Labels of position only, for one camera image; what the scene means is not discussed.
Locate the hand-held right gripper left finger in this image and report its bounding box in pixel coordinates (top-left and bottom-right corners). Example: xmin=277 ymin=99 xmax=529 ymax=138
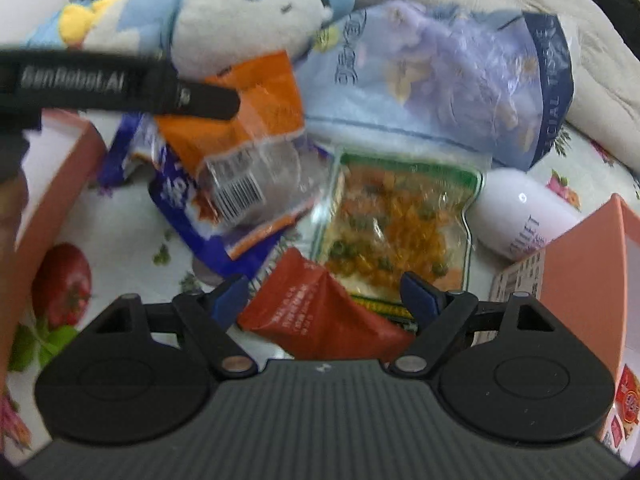
xmin=85 ymin=275 xmax=258 ymax=380

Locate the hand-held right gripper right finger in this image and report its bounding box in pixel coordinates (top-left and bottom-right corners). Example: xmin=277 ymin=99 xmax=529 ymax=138
xmin=387 ymin=271 xmax=558 ymax=376

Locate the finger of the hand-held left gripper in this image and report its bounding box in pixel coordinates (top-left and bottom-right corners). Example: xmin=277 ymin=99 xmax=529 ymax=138
xmin=172 ymin=79 xmax=242 ymax=122

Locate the orange clear packet with barcode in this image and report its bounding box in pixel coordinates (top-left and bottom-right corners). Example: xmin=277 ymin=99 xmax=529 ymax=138
xmin=155 ymin=52 xmax=331 ymax=241

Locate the red snack packet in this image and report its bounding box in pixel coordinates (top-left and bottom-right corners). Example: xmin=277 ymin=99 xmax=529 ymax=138
xmin=237 ymin=247 xmax=416 ymax=362

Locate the orange-edged white cardboard box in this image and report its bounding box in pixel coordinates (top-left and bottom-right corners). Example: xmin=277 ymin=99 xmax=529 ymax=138
xmin=487 ymin=194 xmax=640 ymax=463

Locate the green-edged clear vegetable packet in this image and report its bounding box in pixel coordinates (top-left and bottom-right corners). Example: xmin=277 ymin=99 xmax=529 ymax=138
xmin=310 ymin=152 xmax=485 ymax=333

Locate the blue purple snack packet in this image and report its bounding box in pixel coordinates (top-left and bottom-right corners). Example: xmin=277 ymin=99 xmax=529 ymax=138
xmin=97 ymin=112 xmax=301 ymax=282

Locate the white and blue plush toy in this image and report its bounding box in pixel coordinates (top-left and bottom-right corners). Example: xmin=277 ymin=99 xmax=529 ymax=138
xmin=27 ymin=0 xmax=356 ymax=83

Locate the white bottle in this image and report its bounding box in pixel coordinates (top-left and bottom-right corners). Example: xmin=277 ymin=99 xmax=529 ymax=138
xmin=467 ymin=167 xmax=583 ymax=262

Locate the blue clear snack bag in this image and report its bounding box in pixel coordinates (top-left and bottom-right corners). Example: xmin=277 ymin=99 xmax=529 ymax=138
xmin=292 ymin=0 xmax=573 ymax=172

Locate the grey blanket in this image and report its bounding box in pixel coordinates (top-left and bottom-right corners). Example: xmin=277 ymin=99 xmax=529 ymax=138
xmin=67 ymin=0 xmax=640 ymax=196

